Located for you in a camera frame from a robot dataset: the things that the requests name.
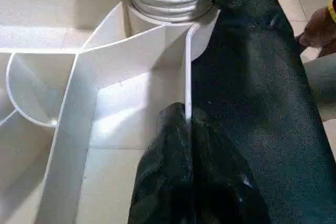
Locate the white plastic table top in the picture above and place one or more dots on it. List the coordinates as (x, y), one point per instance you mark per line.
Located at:
(63, 108)

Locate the black mat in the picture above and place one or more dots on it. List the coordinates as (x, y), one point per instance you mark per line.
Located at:
(262, 108)

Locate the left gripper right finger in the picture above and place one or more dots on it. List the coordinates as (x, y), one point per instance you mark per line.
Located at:
(226, 182)

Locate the bystander bare hand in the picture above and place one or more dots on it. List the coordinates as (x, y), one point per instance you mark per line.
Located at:
(320, 30)

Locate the yellow wristband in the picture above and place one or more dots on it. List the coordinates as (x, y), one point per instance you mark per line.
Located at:
(333, 10)

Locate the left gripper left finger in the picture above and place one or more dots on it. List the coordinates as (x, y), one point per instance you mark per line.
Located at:
(165, 177)

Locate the grey trouser leg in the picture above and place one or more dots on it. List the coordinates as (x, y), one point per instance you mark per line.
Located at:
(323, 77)

